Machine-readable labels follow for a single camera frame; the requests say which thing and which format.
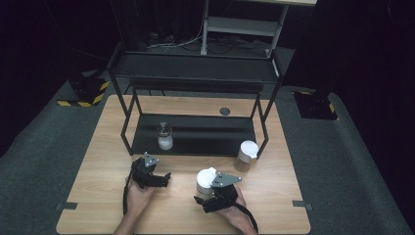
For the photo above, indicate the white-lidded jar of white granules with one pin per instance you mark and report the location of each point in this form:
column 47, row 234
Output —
column 205, row 179

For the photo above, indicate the white metal desk frame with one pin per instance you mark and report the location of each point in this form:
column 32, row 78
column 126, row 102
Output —
column 241, row 26

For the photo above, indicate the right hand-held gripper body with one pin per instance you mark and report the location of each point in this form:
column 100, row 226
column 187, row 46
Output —
column 223, row 192

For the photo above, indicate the black metal rack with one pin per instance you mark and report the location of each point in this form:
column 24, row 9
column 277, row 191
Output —
column 195, row 133

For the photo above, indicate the white-lidded jar of brown powder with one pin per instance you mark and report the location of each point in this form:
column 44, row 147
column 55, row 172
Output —
column 248, row 149

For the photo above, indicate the person's left hand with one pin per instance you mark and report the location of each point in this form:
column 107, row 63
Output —
column 138, row 199

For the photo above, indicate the black yellow striped stand base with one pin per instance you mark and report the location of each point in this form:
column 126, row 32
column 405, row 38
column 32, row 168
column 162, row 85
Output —
column 314, row 106
column 88, row 93

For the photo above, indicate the round grey table grommet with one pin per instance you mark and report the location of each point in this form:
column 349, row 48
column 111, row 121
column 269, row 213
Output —
column 225, row 111

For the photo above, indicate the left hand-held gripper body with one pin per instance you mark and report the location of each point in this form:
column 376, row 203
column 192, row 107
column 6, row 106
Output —
column 143, row 171

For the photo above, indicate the person's right hand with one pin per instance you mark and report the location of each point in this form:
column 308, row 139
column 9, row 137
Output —
column 236, row 213

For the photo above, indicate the glass shaker with grey lid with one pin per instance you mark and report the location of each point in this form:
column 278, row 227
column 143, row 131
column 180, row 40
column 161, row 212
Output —
column 165, row 142

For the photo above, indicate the grey table edge bracket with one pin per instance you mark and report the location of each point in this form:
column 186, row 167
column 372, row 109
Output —
column 301, row 204
column 67, row 206

